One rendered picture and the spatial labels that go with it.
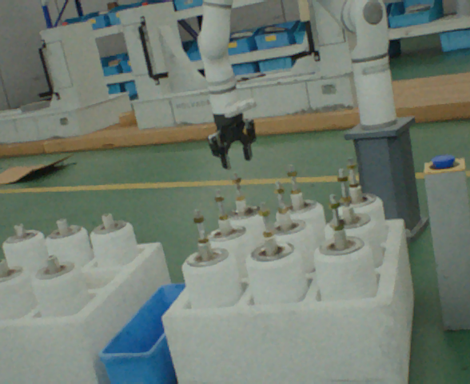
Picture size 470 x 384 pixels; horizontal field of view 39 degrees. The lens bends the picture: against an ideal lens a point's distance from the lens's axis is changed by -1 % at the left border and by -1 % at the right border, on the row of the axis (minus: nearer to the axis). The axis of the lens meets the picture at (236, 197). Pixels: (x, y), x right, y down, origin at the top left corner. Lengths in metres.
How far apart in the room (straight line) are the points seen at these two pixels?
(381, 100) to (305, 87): 1.79
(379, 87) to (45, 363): 1.01
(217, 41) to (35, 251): 0.65
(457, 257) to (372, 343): 0.27
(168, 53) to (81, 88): 0.77
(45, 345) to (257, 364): 0.41
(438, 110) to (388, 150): 1.48
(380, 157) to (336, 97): 1.72
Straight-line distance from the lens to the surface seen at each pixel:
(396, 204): 1.76
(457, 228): 1.26
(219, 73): 1.64
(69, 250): 1.54
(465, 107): 3.16
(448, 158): 1.24
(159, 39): 4.16
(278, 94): 3.58
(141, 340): 1.38
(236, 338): 1.14
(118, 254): 1.48
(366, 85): 1.72
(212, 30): 1.61
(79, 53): 4.67
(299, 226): 1.24
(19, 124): 4.99
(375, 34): 1.71
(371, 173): 1.76
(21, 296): 1.37
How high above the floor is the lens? 0.65
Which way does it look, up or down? 15 degrees down
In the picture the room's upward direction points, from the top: 12 degrees counter-clockwise
